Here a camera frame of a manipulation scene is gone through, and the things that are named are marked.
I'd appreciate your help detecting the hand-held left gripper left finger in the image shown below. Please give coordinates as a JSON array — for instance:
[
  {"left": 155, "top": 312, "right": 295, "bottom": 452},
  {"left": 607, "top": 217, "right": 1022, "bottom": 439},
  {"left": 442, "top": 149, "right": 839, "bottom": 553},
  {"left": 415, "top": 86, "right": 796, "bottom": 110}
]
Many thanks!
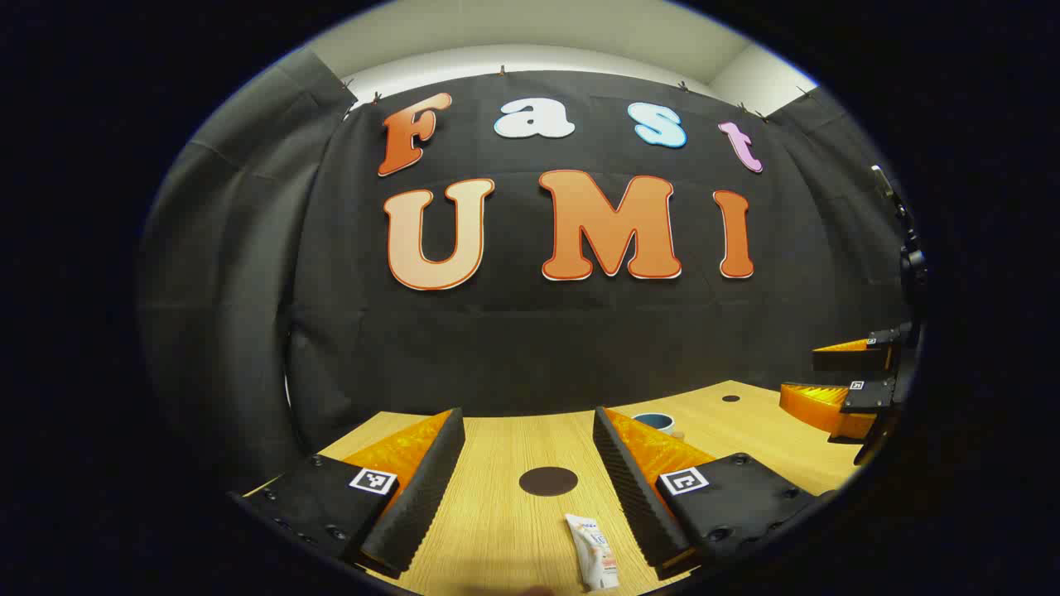
[{"left": 228, "top": 407, "right": 466, "bottom": 580}]

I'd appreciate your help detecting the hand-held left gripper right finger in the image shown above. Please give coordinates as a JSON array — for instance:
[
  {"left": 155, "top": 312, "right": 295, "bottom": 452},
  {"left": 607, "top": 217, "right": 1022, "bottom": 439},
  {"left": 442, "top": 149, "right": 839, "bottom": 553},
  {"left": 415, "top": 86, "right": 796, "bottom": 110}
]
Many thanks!
[{"left": 592, "top": 406, "right": 837, "bottom": 580}]

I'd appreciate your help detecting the white toothpaste tube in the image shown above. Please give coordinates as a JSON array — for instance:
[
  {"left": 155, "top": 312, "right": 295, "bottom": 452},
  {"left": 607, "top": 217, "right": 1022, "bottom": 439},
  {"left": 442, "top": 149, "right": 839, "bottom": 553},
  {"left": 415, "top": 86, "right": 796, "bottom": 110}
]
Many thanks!
[{"left": 565, "top": 513, "right": 620, "bottom": 591}]

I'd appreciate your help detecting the light blue cup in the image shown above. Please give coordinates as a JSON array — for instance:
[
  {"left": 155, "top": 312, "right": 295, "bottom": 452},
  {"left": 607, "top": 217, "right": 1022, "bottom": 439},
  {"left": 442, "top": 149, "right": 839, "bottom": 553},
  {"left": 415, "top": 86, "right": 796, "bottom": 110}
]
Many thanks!
[{"left": 631, "top": 412, "right": 687, "bottom": 440}]

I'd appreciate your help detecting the brown round coaster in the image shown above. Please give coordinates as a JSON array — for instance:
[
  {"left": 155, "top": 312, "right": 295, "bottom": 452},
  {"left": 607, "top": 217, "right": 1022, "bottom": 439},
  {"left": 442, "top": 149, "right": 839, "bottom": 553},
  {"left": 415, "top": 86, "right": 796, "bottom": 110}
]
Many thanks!
[{"left": 519, "top": 466, "right": 579, "bottom": 497}]

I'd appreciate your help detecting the wooden desktop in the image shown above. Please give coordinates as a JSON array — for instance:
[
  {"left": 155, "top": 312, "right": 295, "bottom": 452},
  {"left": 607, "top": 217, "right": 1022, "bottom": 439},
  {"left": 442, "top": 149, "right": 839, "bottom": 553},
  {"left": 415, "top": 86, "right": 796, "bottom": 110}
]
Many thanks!
[{"left": 240, "top": 379, "right": 866, "bottom": 596}]

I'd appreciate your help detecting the black backdrop cloth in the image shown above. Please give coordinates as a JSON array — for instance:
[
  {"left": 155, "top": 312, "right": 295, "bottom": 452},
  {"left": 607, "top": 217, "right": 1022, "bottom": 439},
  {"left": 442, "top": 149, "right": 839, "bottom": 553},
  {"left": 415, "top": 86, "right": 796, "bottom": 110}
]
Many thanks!
[{"left": 137, "top": 46, "right": 920, "bottom": 497}]

